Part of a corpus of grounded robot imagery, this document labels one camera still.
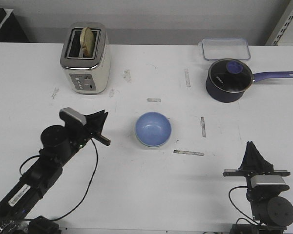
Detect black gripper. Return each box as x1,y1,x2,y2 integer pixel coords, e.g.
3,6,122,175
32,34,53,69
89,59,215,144
64,110,110,149
223,141,291,188

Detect green bowl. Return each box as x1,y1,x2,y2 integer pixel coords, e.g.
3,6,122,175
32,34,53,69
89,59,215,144
136,135,171,148

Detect blue bowl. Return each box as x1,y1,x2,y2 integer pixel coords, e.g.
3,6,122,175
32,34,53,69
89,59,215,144
134,112,172,136

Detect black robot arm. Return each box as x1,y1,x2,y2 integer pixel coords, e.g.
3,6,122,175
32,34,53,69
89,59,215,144
0,107,110,234
223,141,293,234

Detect cream two-slot toaster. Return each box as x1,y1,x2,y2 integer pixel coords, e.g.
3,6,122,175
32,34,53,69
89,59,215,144
60,22,111,95

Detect dark blue saucepan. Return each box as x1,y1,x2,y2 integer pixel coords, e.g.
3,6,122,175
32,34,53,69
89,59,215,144
206,58,293,103

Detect toast slice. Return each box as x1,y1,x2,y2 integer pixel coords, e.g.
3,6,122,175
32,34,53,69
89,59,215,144
80,27,95,58

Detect glass pot lid blue knob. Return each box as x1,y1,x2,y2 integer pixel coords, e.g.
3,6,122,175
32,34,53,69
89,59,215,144
209,58,253,93

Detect clear plastic food container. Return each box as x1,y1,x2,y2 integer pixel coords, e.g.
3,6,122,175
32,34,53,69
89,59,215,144
198,38,251,61

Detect black box in corner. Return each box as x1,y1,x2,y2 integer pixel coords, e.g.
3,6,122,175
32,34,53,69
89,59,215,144
0,8,30,43

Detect white slotted shelf rack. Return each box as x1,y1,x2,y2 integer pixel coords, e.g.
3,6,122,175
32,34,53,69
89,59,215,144
265,0,293,46

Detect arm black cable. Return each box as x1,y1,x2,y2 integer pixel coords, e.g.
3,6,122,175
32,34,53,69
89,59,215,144
228,186,262,226
19,138,99,221

